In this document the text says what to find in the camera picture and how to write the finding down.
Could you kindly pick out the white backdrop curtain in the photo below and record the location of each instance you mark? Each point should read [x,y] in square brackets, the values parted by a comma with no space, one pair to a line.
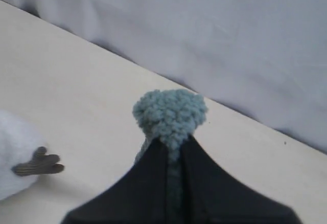
[263,58]

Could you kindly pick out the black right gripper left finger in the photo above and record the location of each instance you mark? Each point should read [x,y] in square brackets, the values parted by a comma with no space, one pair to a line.
[138,197]

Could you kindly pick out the green knitted scarf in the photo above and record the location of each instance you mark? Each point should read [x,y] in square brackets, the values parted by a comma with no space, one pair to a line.
[170,116]

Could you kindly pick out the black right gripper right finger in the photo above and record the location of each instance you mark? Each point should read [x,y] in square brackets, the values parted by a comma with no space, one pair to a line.
[214,196]

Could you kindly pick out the white fluffy snowman toy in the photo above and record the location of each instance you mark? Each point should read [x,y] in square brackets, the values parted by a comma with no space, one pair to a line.
[24,156]

